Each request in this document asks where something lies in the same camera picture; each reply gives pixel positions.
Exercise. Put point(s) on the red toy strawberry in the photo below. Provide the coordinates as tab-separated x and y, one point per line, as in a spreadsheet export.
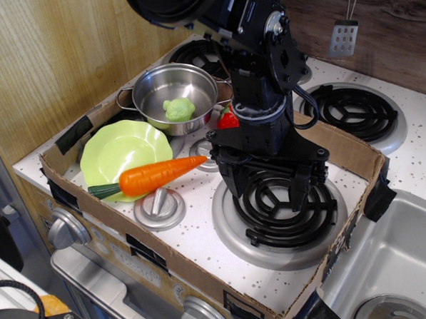
227	118

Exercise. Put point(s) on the orange toy carrot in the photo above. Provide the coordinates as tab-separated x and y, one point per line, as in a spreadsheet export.
143	180

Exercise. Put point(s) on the hanging metal spatula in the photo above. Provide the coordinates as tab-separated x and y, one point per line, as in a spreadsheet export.
344	34

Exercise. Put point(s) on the silver oven door handle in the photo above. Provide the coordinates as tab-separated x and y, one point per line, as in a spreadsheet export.
107	292

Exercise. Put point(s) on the silver toy sink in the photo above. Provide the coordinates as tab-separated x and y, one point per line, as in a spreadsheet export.
385	257

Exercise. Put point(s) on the light green toy broccoli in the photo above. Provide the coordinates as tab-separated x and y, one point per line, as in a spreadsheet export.
178	110

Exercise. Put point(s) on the back right black burner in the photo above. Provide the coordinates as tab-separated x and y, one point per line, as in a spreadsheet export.
364	112

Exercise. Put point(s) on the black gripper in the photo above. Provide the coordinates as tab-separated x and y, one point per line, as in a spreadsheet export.
267	137

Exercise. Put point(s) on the oven knob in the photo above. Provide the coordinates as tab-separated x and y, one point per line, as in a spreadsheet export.
66	230
195	308

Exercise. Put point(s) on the light green plastic plate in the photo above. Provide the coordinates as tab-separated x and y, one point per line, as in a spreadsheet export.
120	146

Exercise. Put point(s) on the black burner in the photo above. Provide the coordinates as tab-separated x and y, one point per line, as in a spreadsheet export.
364	112
262	228
199	53

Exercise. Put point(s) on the right oven front knob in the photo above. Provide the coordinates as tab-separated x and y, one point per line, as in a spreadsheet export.
195	308

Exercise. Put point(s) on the silver stove knob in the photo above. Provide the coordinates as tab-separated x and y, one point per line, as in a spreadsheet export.
306	75
161	210
203	147

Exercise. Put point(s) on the back left black burner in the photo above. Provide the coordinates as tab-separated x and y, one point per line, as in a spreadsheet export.
199	53

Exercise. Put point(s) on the front right black burner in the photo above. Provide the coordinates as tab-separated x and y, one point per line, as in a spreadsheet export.
262	228

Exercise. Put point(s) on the orange object at bottom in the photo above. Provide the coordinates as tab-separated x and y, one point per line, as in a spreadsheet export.
53	306

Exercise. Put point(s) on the middle silver stove knob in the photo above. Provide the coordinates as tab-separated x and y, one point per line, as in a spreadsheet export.
203	147

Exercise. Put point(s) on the brown cardboard fence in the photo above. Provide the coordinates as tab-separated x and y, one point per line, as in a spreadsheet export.
190	258

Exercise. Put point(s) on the left oven front knob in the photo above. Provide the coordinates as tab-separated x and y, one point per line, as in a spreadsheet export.
66	230

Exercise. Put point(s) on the small steel pot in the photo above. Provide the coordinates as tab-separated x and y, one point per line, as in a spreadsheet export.
156	89

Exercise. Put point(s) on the back silver stove knob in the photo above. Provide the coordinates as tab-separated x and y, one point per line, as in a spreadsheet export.
306	75

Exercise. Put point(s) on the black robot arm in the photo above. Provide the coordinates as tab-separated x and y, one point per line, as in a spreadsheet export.
253	41

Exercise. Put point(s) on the front silver stove knob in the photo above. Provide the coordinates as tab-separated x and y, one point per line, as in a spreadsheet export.
161	210

